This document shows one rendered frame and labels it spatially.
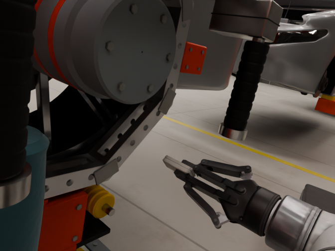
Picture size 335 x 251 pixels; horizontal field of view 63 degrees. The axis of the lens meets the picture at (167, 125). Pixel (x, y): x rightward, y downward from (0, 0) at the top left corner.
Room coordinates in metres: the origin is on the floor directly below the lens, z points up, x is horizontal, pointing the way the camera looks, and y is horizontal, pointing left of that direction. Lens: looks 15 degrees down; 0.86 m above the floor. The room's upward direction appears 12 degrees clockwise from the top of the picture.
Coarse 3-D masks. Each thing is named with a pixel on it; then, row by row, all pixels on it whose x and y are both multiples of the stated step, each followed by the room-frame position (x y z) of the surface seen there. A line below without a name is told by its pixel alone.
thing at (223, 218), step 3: (216, 213) 0.42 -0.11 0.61; (219, 213) 0.42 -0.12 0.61; (219, 216) 0.42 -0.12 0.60; (222, 216) 0.42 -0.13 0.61; (225, 216) 0.42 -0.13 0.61; (219, 219) 0.41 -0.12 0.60; (222, 219) 0.41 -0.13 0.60; (225, 219) 0.41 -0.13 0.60; (222, 222) 0.41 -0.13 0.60; (225, 222) 0.41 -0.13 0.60; (219, 225) 0.41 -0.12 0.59
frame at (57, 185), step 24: (168, 0) 0.61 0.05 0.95; (192, 0) 0.62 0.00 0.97; (168, 96) 0.60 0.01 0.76; (120, 120) 0.58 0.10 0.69; (144, 120) 0.56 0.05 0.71; (96, 144) 0.54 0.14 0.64; (120, 144) 0.52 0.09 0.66; (48, 168) 0.44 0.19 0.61; (72, 168) 0.45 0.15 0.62; (96, 168) 0.47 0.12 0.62; (48, 192) 0.40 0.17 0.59
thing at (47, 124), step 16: (48, 96) 0.49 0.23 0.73; (64, 96) 0.72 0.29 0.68; (80, 96) 0.55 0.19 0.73; (32, 112) 0.67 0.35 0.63; (48, 112) 0.50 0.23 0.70; (64, 112) 0.66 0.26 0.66; (80, 112) 0.64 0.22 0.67; (96, 112) 0.58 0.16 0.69; (112, 112) 0.61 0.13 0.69; (48, 128) 0.50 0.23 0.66; (64, 128) 0.59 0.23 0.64; (80, 128) 0.59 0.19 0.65; (96, 128) 0.58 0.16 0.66; (64, 144) 0.53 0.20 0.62; (80, 144) 0.54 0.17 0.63
